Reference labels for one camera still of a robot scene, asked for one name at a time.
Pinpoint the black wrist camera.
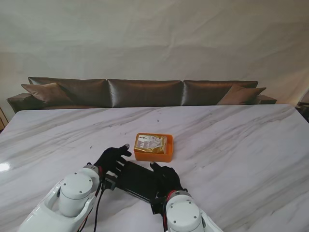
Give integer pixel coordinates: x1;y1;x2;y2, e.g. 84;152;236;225
104;175;118;191
150;197;168;215

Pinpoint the red black right arm cable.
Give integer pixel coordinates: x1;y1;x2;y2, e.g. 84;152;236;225
162;193;170;229

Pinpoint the wooden slatted furniture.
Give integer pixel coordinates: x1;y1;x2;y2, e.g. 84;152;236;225
0;106;7;132

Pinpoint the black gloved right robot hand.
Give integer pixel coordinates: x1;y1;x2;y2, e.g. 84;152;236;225
149;161;188;198

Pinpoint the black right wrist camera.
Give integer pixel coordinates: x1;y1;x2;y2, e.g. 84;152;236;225
150;197;168;215

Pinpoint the black tissue box base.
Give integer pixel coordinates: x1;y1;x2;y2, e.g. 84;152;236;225
115;161;160;203

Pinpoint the orange tissue box cover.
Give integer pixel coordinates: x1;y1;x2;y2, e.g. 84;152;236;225
133;132;174;162

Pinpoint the brown sofa back cushion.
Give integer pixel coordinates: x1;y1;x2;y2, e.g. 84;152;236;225
107;78;183;108
28;76;109;107
183;80;259;106

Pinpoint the red black left arm cable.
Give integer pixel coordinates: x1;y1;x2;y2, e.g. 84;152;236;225
79;180;105;232

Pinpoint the brown throw pillow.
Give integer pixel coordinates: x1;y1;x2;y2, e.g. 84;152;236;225
217;86;267;105
21;82;73;104

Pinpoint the brown leather sofa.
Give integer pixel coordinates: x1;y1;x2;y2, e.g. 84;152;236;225
6;76;278;114

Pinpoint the red black arm cable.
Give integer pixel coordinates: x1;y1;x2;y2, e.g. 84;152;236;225
79;180;105;232
162;193;170;229

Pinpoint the gold tissue pack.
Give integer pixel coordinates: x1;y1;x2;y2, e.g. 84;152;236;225
134;134;169;155

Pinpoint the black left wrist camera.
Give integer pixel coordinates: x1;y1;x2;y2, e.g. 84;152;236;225
104;175;118;191

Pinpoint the dark side furniture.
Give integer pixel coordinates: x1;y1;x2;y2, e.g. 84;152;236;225
295;101;309;123

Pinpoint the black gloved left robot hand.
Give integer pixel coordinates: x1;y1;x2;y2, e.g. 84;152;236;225
93;144;132;179

